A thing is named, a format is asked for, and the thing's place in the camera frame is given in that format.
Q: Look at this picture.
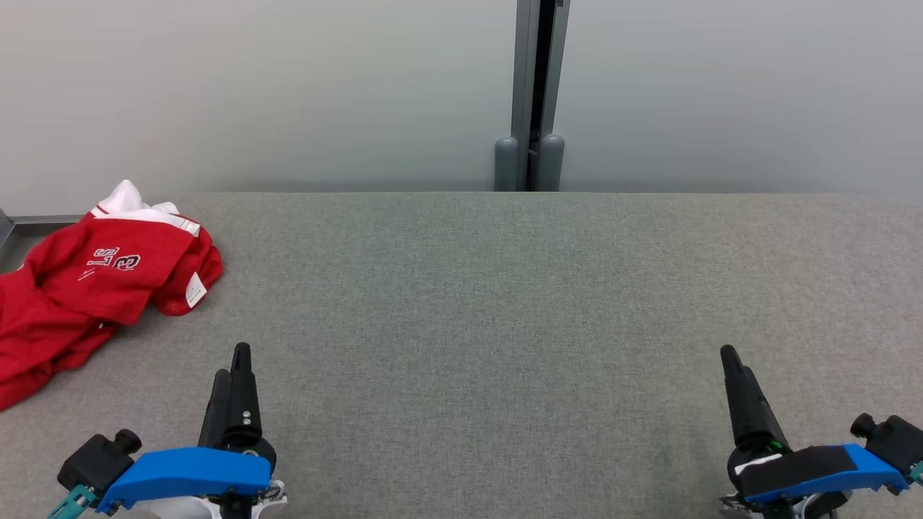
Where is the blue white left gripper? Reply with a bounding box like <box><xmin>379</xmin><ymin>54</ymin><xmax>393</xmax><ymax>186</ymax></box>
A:
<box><xmin>96</xmin><ymin>342</ymin><xmax>289</xmax><ymax>519</ymax></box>

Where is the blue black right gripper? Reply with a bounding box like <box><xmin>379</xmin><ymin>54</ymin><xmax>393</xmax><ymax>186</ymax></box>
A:
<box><xmin>721</xmin><ymin>345</ymin><xmax>909</xmax><ymax>519</ymax></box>

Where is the red shirt with white sleeves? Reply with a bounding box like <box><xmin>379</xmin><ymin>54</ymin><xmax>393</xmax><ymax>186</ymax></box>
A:
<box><xmin>18</xmin><ymin>179</ymin><xmax>224</xmax><ymax>327</ymax></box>

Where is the grey fabric table cover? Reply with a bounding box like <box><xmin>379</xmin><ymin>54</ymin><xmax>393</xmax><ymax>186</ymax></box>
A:
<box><xmin>0</xmin><ymin>191</ymin><xmax>923</xmax><ymax>519</ymax></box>

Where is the left black cable teal plug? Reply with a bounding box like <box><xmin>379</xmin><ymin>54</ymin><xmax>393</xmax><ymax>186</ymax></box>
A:
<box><xmin>47</xmin><ymin>484</ymin><xmax>99</xmax><ymax>519</ymax></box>

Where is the grey metal frame rail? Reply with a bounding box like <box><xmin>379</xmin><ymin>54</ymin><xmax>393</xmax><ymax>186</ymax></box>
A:
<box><xmin>0</xmin><ymin>209</ymin><xmax>84</xmax><ymax>272</ymax></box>

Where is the grey vertical partition post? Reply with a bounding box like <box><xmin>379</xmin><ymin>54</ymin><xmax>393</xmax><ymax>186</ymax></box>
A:
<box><xmin>511</xmin><ymin>0</ymin><xmax>572</xmax><ymax>192</ymax></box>

